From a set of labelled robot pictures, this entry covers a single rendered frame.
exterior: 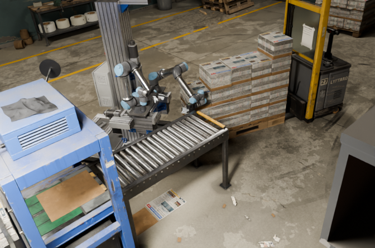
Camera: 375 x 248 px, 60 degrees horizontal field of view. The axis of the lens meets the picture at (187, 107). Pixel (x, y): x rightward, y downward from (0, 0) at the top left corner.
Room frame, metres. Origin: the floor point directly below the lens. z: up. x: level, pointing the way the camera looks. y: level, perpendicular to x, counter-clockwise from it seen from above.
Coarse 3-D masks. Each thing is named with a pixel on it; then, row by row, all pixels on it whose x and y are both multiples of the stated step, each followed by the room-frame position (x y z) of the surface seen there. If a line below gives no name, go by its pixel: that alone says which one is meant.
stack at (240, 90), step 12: (192, 84) 3.78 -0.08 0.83; (240, 84) 3.69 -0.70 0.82; (252, 84) 3.75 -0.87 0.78; (264, 84) 3.81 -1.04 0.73; (204, 96) 3.52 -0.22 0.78; (216, 96) 3.59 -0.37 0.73; (228, 96) 3.63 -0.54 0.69; (252, 96) 3.75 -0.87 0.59; (264, 96) 3.81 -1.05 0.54; (216, 108) 3.57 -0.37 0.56; (228, 108) 3.63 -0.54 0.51; (240, 108) 3.69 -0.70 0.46; (264, 108) 3.81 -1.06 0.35; (204, 120) 3.52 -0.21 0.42; (216, 120) 3.58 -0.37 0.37; (228, 120) 3.64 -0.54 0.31; (240, 120) 3.69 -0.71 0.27; (252, 120) 3.76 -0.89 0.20; (264, 120) 3.82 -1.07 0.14
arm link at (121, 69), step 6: (120, 66) 3.10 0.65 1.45; (126, 66) 3.13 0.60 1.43; (120, 72) 3.07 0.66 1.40; (126, 72) 3.12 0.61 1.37; (120, 78) 3.13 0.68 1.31; (126, 78) 3.13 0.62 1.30; (126, 84) 3.12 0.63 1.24; (126, 90) 3.11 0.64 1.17; (126, 96) 3.11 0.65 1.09; (132, 96) 3.16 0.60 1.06; (126, 102) 3.10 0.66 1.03; (132, 102) 3.13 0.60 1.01; (126, 108) 3.09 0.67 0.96
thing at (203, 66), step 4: (200, 64) 3.88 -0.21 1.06; (204, 64) 3.86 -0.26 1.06; (208, 64) 3.85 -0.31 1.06; (212, 64) 3.85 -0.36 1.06; (216, 64) 3.84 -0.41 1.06; (220, 64) 3.83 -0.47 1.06; (200, 68) 3.84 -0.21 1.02; (204, 68) 3.75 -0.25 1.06; (200, 72) 3.85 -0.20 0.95; (200, 76) 3.84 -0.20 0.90
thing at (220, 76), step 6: (210, 72) 3.60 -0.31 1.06; (216, 72) 3.59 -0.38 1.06; (222, 72) 3.58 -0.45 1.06; (228, 72) 3.61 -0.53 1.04; (210, 78) 3.56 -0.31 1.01; (216, 78) 3.56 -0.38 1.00; (222, 78) 3.59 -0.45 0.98; (228, 78) 3.62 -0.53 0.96; (210, 84) 3.54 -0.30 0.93; (216, 84) 3.56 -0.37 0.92; (222, 84) 3.59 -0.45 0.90
